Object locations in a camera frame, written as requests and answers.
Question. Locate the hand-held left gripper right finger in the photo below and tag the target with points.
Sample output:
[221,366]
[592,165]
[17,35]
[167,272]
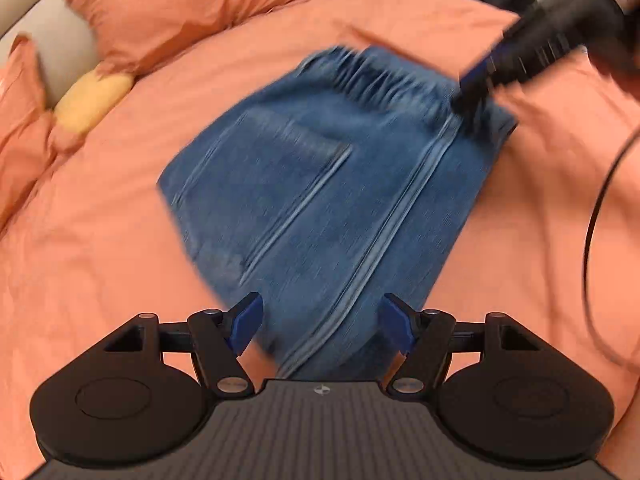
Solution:
[395,322]

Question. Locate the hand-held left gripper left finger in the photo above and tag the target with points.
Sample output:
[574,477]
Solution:
[246,322]

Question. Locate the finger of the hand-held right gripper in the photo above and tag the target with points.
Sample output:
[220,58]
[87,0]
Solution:
[477,72]

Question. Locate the blue denim pants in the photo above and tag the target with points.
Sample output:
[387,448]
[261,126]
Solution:
[330,200]

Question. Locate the orange bed sheet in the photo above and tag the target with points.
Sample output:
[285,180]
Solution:
[100,260]

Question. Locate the yellow cushion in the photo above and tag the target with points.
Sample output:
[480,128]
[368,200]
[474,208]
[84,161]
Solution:
[92,102]

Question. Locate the orange embroidered pillow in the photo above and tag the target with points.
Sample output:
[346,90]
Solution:
[20,130]
[190,5]

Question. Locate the beige padded headboard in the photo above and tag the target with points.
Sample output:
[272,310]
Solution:
[65,55]

